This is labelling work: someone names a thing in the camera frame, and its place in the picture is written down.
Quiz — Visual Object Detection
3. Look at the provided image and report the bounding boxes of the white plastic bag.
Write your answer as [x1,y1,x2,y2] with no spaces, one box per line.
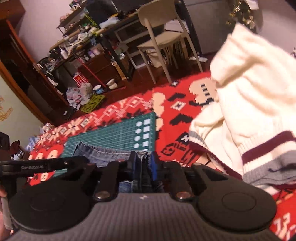
[66,83,93,110]

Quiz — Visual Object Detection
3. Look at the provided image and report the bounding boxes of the green perforated floor tray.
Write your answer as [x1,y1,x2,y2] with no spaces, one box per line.
[80,94,105,114]

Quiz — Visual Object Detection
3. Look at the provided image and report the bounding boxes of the red patterned blanket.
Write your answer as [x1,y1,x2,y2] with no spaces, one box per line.
[30,74,295,240]

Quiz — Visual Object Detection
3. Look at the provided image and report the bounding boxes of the dark wooden drawer cabinet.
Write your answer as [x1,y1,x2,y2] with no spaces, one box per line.
[78,53,126,87]

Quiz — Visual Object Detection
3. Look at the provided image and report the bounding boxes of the person's left hand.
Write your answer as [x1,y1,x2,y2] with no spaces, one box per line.
[0,185,11,241]

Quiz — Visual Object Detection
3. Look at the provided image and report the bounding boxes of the grey refrigerator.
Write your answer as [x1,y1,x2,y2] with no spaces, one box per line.
[184,0,231,54]

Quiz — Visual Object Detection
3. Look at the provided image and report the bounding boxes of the beige plastic chair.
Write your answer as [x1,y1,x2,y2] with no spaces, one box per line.
[137,0,203,83]

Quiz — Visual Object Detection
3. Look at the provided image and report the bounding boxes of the blue denim jeans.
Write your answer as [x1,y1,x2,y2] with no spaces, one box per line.
[72,142,165,193]

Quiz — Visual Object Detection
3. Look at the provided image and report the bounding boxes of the green cutting mat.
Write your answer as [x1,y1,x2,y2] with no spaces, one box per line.
[53,111,157,178]

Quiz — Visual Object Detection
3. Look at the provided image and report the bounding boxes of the small christmas tree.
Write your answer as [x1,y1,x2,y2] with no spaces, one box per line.
[226,0,256,33]

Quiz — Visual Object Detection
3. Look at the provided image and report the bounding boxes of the cream striped knit sweater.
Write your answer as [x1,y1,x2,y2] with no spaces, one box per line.
[189,24,295,187]

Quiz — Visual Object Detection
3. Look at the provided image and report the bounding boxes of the white drawer unit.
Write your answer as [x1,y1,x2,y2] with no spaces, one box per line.
[114,20,151,69]

